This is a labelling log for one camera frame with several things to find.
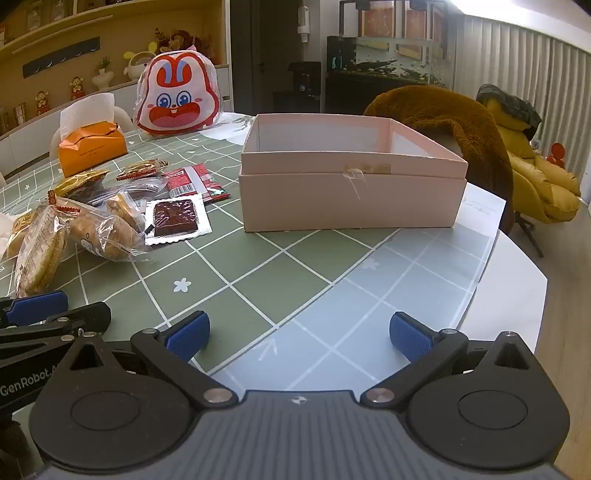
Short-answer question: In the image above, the round bread packet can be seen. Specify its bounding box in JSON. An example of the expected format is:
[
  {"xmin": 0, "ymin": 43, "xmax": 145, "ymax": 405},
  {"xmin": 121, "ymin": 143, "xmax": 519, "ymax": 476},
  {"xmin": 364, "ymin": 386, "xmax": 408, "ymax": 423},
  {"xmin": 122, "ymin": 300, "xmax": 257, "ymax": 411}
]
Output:
[{"xmin": 55, "ymin": 198, "xmax": 154, "ymax": 264}]

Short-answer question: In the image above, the white yellow plush toy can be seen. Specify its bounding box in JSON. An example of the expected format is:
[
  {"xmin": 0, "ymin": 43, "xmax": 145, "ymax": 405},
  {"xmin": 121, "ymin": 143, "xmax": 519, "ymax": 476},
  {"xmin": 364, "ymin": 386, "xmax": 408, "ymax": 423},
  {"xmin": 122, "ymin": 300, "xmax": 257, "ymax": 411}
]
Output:
[{"xmin": 122, "ymin": 41, "xmax": 160, "ymax": 79}]

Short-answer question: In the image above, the gold snack packet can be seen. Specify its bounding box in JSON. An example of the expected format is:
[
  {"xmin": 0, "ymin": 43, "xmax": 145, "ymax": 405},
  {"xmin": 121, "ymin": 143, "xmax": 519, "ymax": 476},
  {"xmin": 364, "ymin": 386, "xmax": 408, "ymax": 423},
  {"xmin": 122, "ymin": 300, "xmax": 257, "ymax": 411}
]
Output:
[{"xmin": 52, "ymin": 168, "xmax": 112, "ymax": 204}]

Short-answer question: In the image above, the lion dance plush toy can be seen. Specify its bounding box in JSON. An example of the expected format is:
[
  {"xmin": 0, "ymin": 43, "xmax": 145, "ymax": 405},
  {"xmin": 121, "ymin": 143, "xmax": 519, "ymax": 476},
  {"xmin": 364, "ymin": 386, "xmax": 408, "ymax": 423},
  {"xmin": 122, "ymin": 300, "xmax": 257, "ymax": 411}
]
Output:
[{"xmin": 154, "ymin": 28, "xmax": 209, "ymax": 55}]

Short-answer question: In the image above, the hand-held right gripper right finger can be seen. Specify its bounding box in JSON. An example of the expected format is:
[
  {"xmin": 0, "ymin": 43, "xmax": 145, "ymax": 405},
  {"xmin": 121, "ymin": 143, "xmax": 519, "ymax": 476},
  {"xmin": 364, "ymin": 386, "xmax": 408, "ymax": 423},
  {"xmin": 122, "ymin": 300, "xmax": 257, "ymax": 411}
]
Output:
[{"xmin": 360, "ymin": 311, "xmax": 536, "ymax": 409}]

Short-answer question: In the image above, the brown cake square packet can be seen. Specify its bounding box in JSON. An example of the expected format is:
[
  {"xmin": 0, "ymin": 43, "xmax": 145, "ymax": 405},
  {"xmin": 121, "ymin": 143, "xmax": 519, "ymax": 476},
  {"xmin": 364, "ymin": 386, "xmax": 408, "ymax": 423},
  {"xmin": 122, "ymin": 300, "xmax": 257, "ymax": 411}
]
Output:
[{"xmin": 144, "ymin": 194, "xmax": 213, "ymax": 247}]

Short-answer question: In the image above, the dark cloth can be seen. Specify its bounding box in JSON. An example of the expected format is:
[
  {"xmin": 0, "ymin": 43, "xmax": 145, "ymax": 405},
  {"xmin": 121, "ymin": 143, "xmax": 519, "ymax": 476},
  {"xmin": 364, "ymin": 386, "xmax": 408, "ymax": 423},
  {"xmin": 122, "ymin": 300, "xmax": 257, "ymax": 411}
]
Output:
[{"xmin": 475, "ymin": 84, "xmax": 543, "ymax": 134}]

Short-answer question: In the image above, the grey curtain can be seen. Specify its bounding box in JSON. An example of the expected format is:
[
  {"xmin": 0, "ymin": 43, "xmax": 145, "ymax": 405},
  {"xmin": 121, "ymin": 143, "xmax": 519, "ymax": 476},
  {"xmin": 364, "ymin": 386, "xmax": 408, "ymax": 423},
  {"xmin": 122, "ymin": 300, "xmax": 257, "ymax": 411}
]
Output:
[{"xmin": 452, "ymin": 8, "xmax": 591, "ymax": 199}]

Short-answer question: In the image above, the yellow lounge chair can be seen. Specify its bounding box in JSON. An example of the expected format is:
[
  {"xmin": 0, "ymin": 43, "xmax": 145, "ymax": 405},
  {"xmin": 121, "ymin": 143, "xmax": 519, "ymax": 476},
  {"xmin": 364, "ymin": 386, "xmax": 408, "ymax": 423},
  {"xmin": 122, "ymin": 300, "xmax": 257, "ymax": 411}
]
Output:
[{"xmin": 475, "ymin": 99, "xmax": 583, "ymax": 258}]

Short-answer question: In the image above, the red snack packet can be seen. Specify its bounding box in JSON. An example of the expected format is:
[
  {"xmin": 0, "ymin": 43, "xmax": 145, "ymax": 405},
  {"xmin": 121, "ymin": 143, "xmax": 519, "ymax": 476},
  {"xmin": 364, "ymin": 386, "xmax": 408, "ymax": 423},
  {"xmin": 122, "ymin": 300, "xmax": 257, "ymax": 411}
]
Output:
[{"xmin": 163, "ymin": 163, "xmax": 232, "ymax": 204}]

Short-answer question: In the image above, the small cartoon snack packet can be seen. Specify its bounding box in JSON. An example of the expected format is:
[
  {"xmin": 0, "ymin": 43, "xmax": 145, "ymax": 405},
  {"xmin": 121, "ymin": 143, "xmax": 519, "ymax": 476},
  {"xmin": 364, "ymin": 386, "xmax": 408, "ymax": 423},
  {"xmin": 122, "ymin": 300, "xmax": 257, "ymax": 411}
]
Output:
[{"xmin": 115, "ymin": 158, "xmax": 169, "ymax": 182}]

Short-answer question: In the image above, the black tank cabinet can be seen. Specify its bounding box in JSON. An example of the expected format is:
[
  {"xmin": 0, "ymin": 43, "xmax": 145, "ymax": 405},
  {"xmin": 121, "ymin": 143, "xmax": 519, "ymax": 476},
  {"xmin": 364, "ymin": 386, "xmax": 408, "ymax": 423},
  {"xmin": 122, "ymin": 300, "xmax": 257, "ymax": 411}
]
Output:
[{"xmin": 325, "ymin": 71, "xmax": 416, "ymax": 114}]

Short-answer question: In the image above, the wooden wall shelf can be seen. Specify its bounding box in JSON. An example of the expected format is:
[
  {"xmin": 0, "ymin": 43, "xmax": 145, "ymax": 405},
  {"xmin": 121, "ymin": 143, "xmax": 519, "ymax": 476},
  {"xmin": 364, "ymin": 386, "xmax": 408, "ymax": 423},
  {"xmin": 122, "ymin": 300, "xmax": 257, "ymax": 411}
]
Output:
[{"xmin": 0, "ymin": 0, "xmax": 232, "ymax": 139}]

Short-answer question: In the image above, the white vase with plant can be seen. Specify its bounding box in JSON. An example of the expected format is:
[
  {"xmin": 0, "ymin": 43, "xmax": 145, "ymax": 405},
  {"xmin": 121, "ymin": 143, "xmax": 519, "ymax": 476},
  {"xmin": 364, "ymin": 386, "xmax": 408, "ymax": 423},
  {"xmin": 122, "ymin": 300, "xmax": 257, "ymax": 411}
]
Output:
[{"xmin": 91, "ymin": 56, "xmax": 114, "ymax": 91}]

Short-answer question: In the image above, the red white rabbit plush bag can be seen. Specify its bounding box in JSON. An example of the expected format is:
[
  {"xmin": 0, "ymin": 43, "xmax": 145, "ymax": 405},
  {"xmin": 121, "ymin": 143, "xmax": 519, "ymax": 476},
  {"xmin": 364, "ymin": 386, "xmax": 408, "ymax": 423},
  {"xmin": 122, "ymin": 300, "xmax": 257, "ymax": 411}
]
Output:
[{"xmin": 135, "ymin": 48, "xmax": 222, "ymax": 136}]

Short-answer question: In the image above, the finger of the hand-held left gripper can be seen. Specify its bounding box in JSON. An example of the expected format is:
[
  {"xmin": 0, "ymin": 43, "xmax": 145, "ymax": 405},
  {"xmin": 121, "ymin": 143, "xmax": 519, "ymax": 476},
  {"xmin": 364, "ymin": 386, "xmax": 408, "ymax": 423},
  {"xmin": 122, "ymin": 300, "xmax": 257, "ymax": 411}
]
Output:
[
  {"xmin": 0, "ymin": 302, "xmax": 112, "ymax": 356},
  {"xmin": 0, "ymin": 291, "xmax": 69, "ymax": 326}
]

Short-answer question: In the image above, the black water dispenser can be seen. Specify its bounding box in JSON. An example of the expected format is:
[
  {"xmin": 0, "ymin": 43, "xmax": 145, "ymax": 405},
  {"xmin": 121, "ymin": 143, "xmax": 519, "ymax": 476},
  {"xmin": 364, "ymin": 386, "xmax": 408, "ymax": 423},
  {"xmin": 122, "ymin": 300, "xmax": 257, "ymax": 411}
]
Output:
[{"xmin": 272, "ymin": 61, "xmax": 322, "ymax": 114}]

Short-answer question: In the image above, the white chair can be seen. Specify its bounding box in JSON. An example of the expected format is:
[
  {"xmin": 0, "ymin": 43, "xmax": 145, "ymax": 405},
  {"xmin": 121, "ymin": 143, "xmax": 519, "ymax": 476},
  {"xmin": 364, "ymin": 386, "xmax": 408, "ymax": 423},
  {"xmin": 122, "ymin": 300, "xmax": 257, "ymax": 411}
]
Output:
[{"xmin": 48, "ymin": 106, "xmax": 136, "ymax": 154}]

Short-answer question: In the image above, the red round object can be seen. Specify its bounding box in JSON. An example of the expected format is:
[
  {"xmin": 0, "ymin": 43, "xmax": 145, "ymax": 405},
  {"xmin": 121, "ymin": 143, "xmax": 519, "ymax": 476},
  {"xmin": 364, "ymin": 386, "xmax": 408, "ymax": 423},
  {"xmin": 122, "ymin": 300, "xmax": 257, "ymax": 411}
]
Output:
[{"xmin": 545, "ymin": 143, "xmax": 568, "ymax": 169}]

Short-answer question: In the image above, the clear wrapped bread packet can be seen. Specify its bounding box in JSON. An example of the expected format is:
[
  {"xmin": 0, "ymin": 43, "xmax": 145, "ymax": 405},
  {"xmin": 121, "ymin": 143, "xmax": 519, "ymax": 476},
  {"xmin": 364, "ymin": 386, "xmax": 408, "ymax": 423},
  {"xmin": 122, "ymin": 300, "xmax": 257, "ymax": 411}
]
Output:
[{"xmin": 0, "ymin": 210, "xmax": 38, "ymax": 260}]

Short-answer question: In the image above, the red patterned wall panel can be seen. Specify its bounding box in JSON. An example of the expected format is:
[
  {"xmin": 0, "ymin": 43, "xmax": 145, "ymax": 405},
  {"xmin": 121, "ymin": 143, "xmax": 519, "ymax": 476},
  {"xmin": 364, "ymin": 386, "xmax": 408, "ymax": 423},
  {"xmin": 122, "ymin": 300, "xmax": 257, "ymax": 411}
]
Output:
[{"xmin": 339, "ymin": 0, "xmax": 451, "ymax": 40}]

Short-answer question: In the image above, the glass fish tank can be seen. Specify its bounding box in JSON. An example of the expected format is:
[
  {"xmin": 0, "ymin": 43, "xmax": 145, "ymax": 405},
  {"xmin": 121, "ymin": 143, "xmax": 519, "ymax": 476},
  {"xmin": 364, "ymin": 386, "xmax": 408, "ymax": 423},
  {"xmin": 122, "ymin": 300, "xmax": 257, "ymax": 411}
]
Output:
[{"xmin": 327, "ymin": 34, "xmax": 451, "ymax": 88}]

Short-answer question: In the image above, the orange tissue box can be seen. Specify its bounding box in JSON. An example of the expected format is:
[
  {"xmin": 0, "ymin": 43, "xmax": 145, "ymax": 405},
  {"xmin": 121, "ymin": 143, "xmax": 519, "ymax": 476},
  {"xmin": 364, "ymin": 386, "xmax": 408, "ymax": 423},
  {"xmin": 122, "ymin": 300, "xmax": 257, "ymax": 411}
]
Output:
[{"xmin": 58, "ymin": 92, "xmax": 129, "ymax": 178}]

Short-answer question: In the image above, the pink cardboard box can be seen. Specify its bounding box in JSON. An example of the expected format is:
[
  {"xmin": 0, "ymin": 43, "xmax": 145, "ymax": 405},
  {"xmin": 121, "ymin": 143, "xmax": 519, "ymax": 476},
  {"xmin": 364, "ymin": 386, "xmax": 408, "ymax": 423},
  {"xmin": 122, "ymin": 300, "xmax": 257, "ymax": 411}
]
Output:
[{"xmin": 239, "ymin": 113, "xmax": 468, "ymax": 233}]

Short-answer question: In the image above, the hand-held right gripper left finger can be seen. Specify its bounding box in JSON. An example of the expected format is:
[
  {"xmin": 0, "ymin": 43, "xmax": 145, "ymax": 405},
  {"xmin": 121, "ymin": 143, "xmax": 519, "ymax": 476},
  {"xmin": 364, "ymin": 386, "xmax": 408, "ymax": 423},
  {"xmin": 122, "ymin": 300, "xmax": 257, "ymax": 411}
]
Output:
[{"xmin": 64, "ymin": 311, "xmax": 238, "ymax": 409}]

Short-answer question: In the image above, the brown fuzzy blanket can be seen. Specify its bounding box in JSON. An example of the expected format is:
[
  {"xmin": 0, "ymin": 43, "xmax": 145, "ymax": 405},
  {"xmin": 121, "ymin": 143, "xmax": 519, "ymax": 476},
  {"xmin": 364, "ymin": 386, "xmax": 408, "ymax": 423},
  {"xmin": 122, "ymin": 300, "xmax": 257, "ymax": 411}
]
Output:
[{"xmin": 362, "ymin": 85, "xmax": 515, "ymax": 236}]

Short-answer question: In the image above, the small bread packet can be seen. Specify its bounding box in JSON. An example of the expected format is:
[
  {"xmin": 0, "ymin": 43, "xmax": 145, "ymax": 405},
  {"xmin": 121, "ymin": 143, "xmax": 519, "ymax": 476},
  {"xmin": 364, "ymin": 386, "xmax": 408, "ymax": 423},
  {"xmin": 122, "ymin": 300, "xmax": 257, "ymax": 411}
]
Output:
[{"xmin": 104, "ymin": 191, "xmax": 148, "ymax": 232}]

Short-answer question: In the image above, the dark blue sign plate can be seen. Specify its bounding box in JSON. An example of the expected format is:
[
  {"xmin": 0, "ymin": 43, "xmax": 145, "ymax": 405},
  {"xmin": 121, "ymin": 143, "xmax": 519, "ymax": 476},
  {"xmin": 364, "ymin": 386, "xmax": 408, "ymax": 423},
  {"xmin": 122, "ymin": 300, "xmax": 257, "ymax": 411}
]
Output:
[{"xmin": 22, "ymin": 38, "xmax": 101, "ymax": 77}]

